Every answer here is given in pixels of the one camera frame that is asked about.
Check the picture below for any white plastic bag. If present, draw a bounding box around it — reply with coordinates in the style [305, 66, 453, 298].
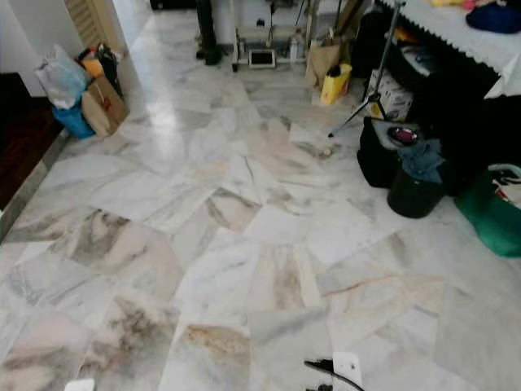
[36, 45, 90, 111]

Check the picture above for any red bowl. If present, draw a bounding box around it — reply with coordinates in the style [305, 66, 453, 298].
[387, 124, 422, 147]

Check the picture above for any black pole stand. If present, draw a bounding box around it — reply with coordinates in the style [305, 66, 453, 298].
[195, 0, 221, 66]

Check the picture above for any dark blue cloth bundle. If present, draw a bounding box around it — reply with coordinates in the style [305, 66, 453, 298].
[464, 2, 521, 35]

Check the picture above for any louvered wooden door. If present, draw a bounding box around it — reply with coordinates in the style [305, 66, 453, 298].
[63, 0, 116, 51]

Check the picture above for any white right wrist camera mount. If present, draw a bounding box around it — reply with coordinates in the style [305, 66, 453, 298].
[332, 352, 364, 390]

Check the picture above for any green bag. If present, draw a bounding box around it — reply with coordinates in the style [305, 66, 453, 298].
[454, 163, 521, 258]

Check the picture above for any white cardboard box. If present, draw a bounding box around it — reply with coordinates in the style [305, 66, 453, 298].
[366, 69, 414, 123]

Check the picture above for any brown paper bag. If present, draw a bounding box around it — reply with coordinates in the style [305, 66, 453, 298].
[81, 76, 130, 137]
[305, 39, 344, 89]

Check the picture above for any table with white cloth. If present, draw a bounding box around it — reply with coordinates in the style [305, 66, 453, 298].
[379, 0, 521, 99]

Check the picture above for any blue grey cloth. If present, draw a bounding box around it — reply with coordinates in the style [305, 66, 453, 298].
[399, 140, 447, 184]

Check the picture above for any orange and black bag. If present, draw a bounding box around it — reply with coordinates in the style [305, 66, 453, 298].
[77, 43, 123, 94]

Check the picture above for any blue bag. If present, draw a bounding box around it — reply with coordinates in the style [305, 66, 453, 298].
[51, 102, 96, 139]

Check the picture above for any black bucket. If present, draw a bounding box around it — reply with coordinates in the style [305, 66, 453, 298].
[387, 167, 446, 219]

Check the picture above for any white metal rack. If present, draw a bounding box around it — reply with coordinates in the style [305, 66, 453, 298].
[232, 0, 310, 72]

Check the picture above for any yellow bag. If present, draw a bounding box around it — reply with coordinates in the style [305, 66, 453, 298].
[320, 63, 352, 105]

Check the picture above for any dark wooden platform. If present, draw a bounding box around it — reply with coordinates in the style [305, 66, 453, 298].
[0, 73, 68, 209]

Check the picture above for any small white-framed screen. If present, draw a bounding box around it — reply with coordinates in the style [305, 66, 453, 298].
[248, 49, 278, 68]

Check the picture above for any grey tripod stand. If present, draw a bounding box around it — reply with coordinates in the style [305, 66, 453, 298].
[328, 0, 408, 138]

